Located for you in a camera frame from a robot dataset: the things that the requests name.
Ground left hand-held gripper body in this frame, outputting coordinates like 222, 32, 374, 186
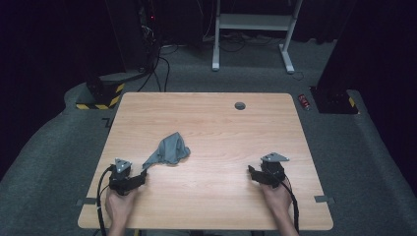
107, 157, 135, 197

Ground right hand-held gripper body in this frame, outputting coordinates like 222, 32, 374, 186
260, 151, 291, 190

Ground grey cloth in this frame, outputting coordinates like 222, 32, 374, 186
142, 132, 192, 170

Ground person's left hand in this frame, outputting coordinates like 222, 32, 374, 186
104, 188, 139, 228

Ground person's right hand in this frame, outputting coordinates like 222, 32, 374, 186
261, 181, 293, 214

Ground grey tape piece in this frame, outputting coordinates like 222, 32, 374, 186
76, 197, 98, 207
314, 195, 336, 205

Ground red can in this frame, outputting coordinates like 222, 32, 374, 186
297, 93, 311, 111

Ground black yellow striped stand base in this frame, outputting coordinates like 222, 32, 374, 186
75, 71, 149, 111

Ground dark equipment cabinet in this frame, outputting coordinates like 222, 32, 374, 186
105, 0, 161, 73

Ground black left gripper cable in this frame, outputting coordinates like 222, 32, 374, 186
95, 165, 116, 236

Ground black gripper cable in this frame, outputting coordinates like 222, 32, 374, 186
278, 176, 300, 234
95, 165, 116, 236

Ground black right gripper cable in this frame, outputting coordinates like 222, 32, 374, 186
278, 176, 300, 234

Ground black floor cables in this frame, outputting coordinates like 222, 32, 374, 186
137, 42, 180, 93

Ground white metal stand frame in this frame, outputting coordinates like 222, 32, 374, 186
211, 0, 304, 75

